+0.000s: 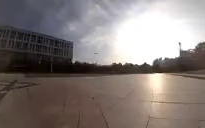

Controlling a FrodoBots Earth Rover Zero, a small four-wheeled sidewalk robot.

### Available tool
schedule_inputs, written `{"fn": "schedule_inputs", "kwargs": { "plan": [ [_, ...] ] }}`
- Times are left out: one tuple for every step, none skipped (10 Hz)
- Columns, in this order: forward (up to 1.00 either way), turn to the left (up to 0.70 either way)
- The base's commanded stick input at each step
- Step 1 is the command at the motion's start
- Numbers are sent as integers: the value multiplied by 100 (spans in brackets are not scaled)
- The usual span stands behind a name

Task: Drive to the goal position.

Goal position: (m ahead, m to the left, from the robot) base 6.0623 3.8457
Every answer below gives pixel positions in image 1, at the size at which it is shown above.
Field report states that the dark pole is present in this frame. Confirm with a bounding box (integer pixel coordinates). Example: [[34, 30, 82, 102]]
[[178, 41, 183, 59]]

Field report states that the large glass-fronted building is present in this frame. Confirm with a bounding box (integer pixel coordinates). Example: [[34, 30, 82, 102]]
[[0, 25, 74, 73]]

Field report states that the grey paved plaza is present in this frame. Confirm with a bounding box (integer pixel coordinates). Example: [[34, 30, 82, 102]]
[[0, 72, 205, 128]]

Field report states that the grass strip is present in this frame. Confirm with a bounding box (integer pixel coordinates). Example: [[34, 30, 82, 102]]
[[169, 68, 205, 81]]

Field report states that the row of trees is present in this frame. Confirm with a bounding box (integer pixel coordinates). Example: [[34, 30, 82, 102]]
[[71, 40, 205, 74]]

